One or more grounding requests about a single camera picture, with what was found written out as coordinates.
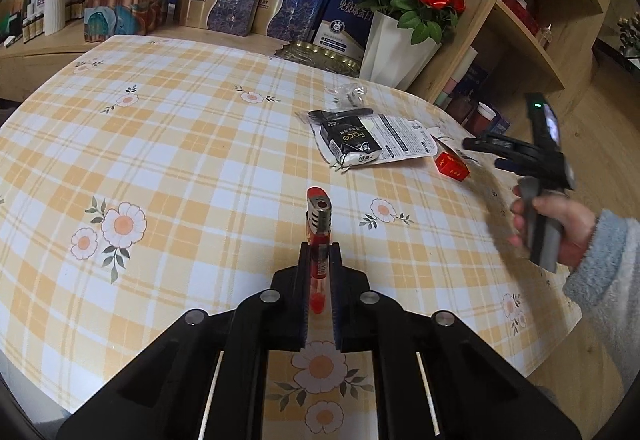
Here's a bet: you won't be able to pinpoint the teal striped gift box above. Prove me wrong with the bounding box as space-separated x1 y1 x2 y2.
84 0 169 42

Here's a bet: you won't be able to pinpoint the fluffy grey right sleeve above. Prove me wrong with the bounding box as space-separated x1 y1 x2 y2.
563 210 639 389

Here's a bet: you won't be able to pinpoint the black white printed pouch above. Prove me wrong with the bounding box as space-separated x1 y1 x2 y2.
308 113 437 170

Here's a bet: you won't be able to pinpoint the white flower vase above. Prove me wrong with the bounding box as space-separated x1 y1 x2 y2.
359 12 440 90

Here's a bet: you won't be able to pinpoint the black Face tissue pack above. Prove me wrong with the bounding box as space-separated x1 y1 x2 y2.
320 116 382 169

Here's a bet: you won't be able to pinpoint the wooden shelf unit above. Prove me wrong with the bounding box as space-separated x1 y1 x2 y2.
409 0 610 120

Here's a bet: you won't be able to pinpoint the red small cigarette box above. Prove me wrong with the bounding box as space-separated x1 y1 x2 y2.
435 151 470 181

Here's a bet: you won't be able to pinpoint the blue white milk box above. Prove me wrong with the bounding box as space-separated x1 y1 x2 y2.
312 0 373 62

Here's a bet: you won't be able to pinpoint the stacked paper cups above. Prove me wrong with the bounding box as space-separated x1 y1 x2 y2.
435 47 477 108

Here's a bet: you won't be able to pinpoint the person's right hand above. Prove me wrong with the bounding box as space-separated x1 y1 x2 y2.
509 186 597 272

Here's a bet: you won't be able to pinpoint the yellow plaid floral tablecloth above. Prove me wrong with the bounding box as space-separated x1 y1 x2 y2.
1 36 582 410

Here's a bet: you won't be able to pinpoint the red lighter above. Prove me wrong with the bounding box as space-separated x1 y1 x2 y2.
306 186 332 314

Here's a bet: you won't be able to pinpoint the black plastic spoon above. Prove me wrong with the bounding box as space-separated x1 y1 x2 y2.
307 108 374 124

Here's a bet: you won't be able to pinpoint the red paper cup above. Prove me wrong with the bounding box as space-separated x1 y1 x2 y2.
465 102 497 136

